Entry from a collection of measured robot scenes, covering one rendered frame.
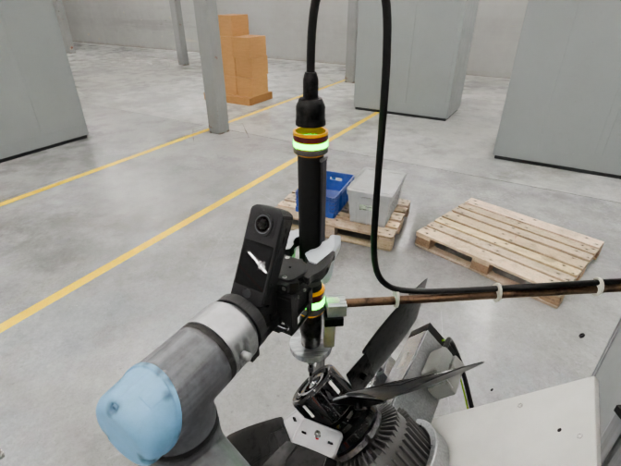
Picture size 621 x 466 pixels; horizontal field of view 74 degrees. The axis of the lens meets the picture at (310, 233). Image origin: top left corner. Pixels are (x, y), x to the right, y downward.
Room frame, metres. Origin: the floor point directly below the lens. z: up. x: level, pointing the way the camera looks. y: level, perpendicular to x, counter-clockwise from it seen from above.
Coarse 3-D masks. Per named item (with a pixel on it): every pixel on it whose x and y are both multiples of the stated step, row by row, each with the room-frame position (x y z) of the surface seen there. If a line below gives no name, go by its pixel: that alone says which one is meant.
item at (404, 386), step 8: (456, 368) 0.44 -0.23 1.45; (464, 368) 0.46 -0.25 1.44; (472, 368) 0.49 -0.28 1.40; (424, 376) 0.45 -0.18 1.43; (432, 376) 0.42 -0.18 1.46; (440, 376) 0.47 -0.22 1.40; (448, 376) 0.49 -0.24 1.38; (384, 384) 0.47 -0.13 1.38; (392, 384) 0.45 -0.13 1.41; (400, 384) 0.43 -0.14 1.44; (408, 384) 0.42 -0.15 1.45; (416, 384) 0.40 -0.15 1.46; (424, 384) 0.50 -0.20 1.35; (432, 384) 0.51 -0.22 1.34; (352, 392) 0.48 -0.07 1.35; (360, 392) 0.46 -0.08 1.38; (368, 392) 0.44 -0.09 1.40; (376, 392) 0.42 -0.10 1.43; (384, 392) 0.41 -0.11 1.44; (392, 392) 0.40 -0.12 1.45; (400, 392) 0.39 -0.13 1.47; (408, 392) 0.52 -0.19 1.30; (384, 400) 0.38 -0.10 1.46
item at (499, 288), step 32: (320, 0) 0.50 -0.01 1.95; (384, 0) 0.50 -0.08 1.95; (384, 32) 0.50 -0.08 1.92; (384, 64) 0.50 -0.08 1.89; (384, 96) 0.50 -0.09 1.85; (384, 128) 0.50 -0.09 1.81; (416, 288) 0.51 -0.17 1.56; (448, 288) 0.51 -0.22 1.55; (480, 288) 0.52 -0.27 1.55; (512, 288) 0.52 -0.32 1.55
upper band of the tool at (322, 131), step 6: (294, 132) 0.49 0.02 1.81; (300, 132) 0.51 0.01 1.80; (306, 132) 0.52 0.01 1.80; (312, 132) 0.52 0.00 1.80; (318, 132) 0.51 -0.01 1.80; (324, 132) 0.49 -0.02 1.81; (306, 138) 0.47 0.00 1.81; (312, 138) 0.47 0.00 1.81; (306, 144) 0.47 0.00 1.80; (312, 144) 0.47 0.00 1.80; (300, 150) 0.48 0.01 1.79; (318, 150) 0.48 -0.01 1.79; (300, 156) 0.48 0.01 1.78; (306, 156) 0.48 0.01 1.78; (318, 156) 0.48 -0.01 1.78
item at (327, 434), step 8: (304, 424) 0.52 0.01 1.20; (312, 424) 0.52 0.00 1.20; (320, 424) 0.52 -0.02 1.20; (296, 432) 0.50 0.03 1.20; (312, 432) 0.50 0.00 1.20; (328, 432) 0.51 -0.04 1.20; (336, 432) 0.51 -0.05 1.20; (296, 440) 0.49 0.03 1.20; (304, 440) 0.49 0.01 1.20; (312, 440) 0.49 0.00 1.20; (320, 440) 0.49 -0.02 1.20; (328, 440) 0.49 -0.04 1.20; (336, 440) 0.49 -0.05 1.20; (312, 448) 0.47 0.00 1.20; (320, 448) 0.47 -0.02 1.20; (328, 448) 0.47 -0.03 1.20; (336, 448) 0.47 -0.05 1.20; (328, 456) 0.46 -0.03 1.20
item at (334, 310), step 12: (324, 312) 0.50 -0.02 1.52; (336, 312) 0.48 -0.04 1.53; (324, 324) 0.48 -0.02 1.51; (336, 324) 0.48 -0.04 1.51; (300, 336) 0.51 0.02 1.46; (324, 336) 0.48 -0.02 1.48; (300, 348) 0.48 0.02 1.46; (324, 348) 0.48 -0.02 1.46; (300, 360) 0.46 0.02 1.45; (312, 360) 0.46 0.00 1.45
